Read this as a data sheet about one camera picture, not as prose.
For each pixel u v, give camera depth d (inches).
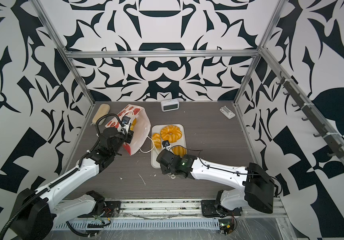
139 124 37.0
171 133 39.2
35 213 15.5
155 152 33.2
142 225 25.5
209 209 29.1
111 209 28.6
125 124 26.4
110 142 23.3
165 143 27.6
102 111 43.7
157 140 36.9
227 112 44.3
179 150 35.4
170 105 43.8
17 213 14.5
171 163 22.7
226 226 28.0
